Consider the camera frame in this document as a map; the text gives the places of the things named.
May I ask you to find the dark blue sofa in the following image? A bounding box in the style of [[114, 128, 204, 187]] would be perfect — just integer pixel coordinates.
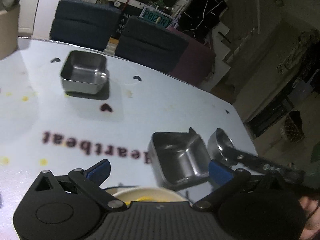
[[115, 16, 188, 74], [49, 0, 121, 51]]

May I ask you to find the round steel bowl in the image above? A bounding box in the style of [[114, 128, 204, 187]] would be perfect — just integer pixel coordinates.
[[207, 128, 237, 167]]

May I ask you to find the maroon armchair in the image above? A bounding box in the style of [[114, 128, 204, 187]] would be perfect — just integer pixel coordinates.
[[167, 27, 216, 87]]

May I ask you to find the dark blue sofa right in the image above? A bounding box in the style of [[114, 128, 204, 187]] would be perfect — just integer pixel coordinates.
[[115, 16, 188, 74]]

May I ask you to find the cream ceramic bowl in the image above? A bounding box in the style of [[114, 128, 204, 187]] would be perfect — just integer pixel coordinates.
[[105, 186, 188, 206]]

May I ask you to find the teal poizon box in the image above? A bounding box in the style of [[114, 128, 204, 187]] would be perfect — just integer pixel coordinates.
[[140, 5, 176, 28]]

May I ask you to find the dark blue sofa left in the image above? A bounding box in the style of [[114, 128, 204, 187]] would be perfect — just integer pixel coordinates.
[[49, 0, 121, 51]]

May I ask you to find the square steel container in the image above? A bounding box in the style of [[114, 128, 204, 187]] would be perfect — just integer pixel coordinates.
[[148, 128, 211, 191], [60, 50, 109, 95]]

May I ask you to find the white kitchen cabinet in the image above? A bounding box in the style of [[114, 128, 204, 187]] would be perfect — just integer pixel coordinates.
[[18, 0, 39, 37]]

